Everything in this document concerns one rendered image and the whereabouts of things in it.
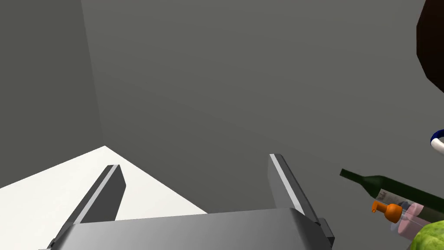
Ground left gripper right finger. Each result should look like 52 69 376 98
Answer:
267 153 320 224

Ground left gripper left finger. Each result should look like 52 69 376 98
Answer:
62 164 127 226

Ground dark green wine bottle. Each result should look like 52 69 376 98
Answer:
339 168 444 223

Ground pink orange-capped pump bottle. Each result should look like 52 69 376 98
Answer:
371 200 431 241

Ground green lettuce head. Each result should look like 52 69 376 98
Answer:
409 220 444 250

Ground blue and white mug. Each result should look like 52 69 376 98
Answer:
430 129 444 154

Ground dark brown rounded object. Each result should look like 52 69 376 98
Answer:
416 0 444 94

